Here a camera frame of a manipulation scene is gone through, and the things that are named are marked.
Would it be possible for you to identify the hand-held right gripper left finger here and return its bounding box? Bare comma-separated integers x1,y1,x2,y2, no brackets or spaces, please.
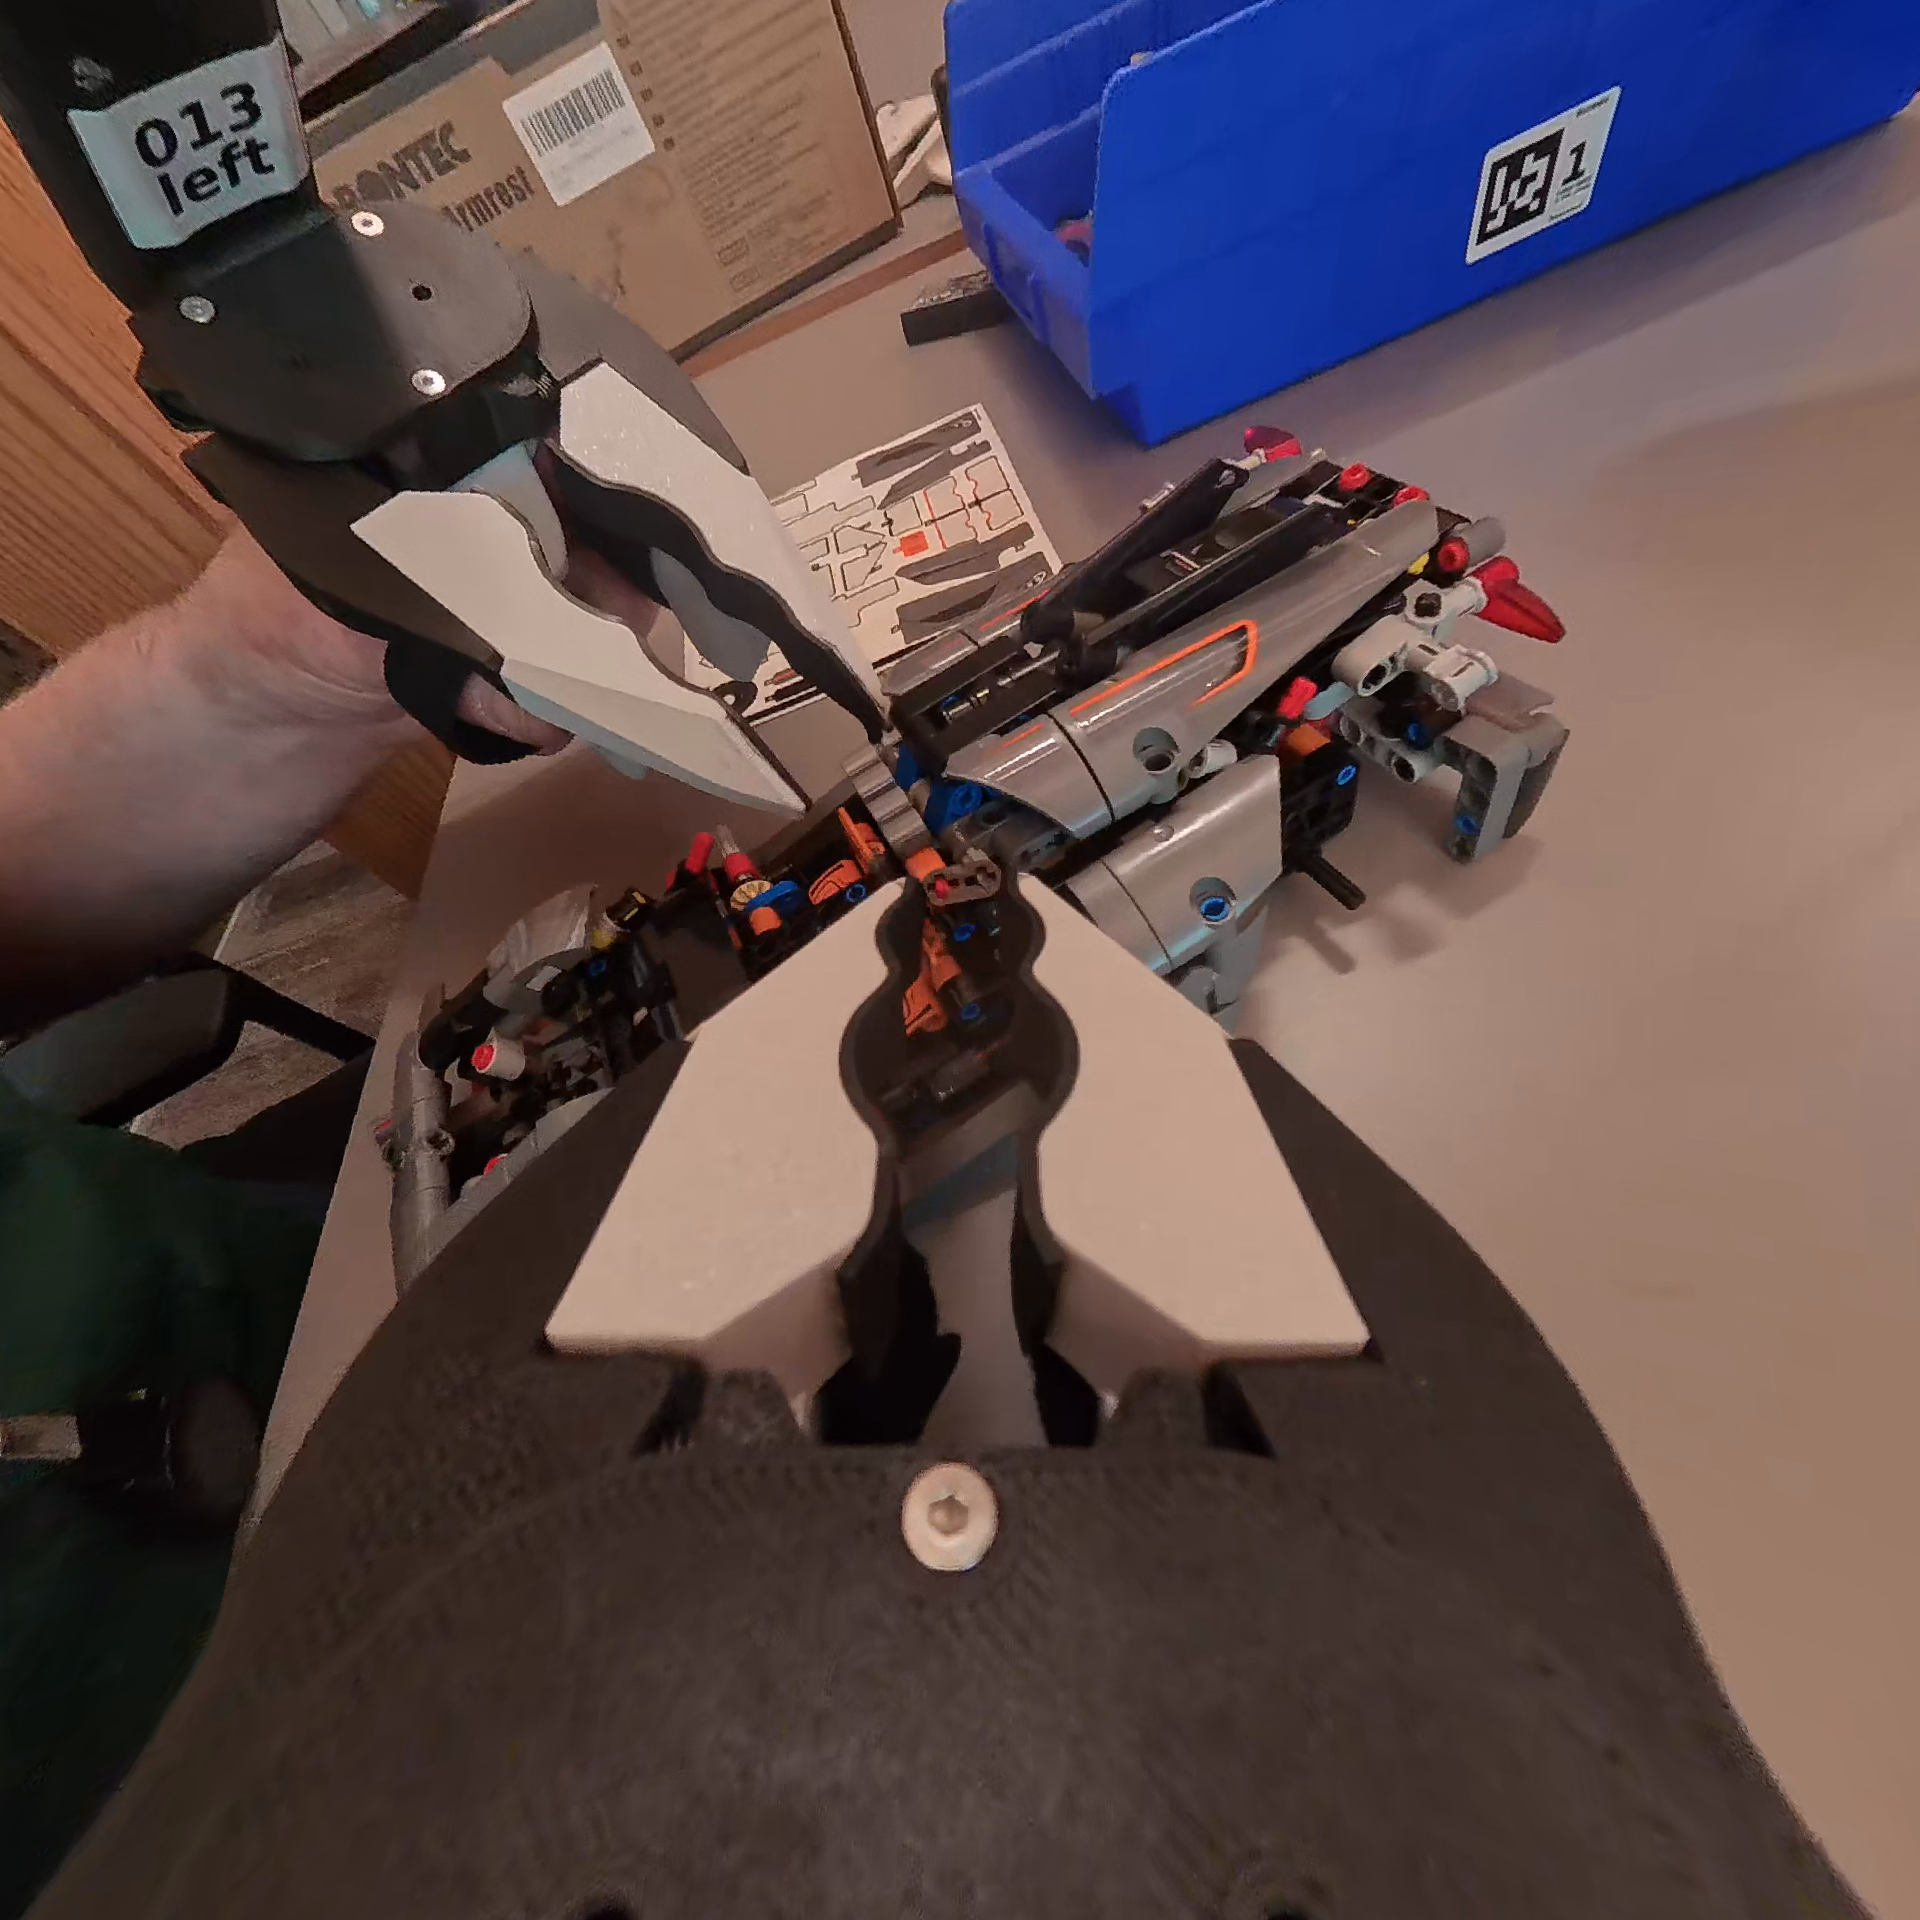
544,883,904,1402

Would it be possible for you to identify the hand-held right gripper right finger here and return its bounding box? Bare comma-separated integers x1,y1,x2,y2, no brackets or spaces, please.
995,866,1370,1386

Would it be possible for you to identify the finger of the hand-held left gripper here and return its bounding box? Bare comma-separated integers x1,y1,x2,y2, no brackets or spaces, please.
349,485,815,823
550,349,888,741

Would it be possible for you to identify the grey lego vehicle model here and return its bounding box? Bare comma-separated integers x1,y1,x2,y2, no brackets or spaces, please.
386,422,1572,1297

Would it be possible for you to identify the person's left forearm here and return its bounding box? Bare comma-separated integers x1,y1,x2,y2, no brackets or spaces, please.
0,631,308,1041

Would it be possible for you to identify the lego sticker sheet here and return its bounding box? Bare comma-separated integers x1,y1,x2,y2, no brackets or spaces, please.
680,402,1068,725

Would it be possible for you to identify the person's left hand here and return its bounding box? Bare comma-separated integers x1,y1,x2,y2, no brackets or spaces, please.
141,567,581,770

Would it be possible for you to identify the brown cardboard box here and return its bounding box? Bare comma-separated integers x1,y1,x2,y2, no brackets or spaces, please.
304,0,904,365

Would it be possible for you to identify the small white object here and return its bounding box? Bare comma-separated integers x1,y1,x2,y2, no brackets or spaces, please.
876,97,955,191

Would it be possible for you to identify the black chair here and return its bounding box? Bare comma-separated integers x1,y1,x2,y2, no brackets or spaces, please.
0,957,379,1130

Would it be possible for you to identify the blue plastic bin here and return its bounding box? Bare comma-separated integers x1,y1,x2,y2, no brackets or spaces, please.
942,0,1920,451

